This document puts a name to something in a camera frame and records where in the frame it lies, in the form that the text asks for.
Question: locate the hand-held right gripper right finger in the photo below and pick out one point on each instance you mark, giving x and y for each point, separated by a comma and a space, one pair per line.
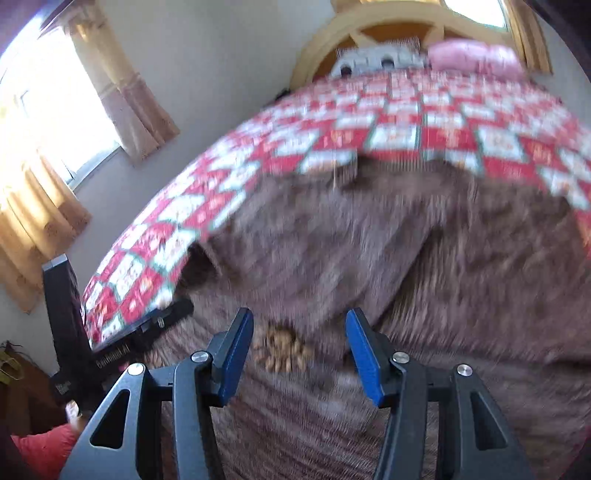
364, 355

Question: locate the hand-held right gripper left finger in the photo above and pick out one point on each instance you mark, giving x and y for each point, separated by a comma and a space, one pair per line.
235, 360

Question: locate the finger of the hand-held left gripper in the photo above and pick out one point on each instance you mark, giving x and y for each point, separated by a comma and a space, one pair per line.
152, 321

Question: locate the brown knit sweater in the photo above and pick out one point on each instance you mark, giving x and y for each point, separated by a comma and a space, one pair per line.
415, 277

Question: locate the person's left forearm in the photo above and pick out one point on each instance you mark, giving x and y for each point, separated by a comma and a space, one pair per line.
46, 450

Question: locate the yellow green cloth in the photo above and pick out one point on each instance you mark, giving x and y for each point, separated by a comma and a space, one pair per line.
9, 367

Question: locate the dark wooden furniture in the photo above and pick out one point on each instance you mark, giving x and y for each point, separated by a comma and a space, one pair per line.
27, 406

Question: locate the side window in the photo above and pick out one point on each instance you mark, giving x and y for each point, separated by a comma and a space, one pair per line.
46, 92

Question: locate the red checked bedsheet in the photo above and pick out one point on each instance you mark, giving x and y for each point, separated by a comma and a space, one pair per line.
415, 115

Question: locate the dark cloth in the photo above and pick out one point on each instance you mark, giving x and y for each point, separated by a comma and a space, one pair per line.
280, 93

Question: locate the grey white patterned pillow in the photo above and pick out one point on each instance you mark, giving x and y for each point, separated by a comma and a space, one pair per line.
369, 60

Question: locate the cream wooden headboard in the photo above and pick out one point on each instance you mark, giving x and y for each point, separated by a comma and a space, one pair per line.
318, 46

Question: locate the pink pillow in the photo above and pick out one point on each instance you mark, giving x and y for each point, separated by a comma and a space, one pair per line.
471, 57

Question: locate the window behind headboard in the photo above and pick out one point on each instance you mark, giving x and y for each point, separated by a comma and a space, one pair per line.
475, 11

